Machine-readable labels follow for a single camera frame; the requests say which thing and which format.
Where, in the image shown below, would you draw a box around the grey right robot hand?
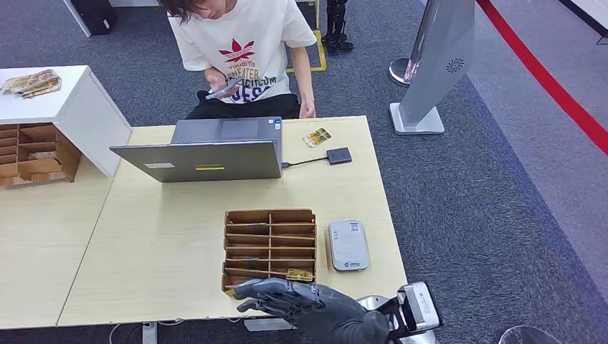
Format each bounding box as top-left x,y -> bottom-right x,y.
232,277 -> 391,344

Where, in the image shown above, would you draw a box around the person's left hand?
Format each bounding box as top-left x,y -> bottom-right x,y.
298,97 -> 317,120

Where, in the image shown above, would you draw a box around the person's right hand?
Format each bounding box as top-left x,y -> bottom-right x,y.
204,67 -> 234,96

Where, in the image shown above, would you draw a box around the grey mobile phone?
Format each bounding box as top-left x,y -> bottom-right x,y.
205,77 -> 245,100

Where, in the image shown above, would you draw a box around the autumn print hotel card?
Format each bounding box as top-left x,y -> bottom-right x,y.
285,268 -> 315,283
302,127 -> 333,149

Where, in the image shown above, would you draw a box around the grey white card reader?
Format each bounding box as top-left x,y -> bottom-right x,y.
328,219 -> 371,273

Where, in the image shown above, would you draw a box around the person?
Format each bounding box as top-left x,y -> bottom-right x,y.
158,0 -> 318,120

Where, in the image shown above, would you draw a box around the wooden slotted card organiser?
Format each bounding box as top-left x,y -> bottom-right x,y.
221,209 -> 318,296

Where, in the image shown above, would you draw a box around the small black square device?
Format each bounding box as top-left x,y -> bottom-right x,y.
326,146 -> 353,166

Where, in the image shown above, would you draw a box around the long grey power strip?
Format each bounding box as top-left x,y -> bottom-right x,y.
244,317 -> 298,333

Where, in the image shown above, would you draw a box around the grey laptop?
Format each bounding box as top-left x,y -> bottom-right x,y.
109,116 -> 283,183

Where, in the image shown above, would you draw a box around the black robot legs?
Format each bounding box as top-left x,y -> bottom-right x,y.
321,0 -> 355,54

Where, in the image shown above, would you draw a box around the chrome stanchion base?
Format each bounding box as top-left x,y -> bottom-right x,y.
389,57 -> 413,87

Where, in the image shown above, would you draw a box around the white cabinet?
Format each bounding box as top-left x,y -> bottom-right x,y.
0,65 -> 133,179

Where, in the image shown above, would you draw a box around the black box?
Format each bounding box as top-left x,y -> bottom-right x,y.
71,0 -> 120,37

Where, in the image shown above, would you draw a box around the grey kiosk stand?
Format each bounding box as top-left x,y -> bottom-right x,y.
389,0 -> 476,136

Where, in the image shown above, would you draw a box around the stack of printed cards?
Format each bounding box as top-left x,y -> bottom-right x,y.
1,70 -> 62,100

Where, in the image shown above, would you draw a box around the wooden pigeonhole shelf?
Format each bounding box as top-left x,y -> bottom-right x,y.
0,124 -> 82,189

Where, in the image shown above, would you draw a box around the round transparent dome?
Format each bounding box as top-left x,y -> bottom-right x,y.
498,326 -> 566,344

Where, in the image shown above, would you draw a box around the black device cable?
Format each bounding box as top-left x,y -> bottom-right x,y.
282,156 -> 328,169

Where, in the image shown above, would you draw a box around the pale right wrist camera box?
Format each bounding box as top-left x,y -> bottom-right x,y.
377,282 -> 444,340

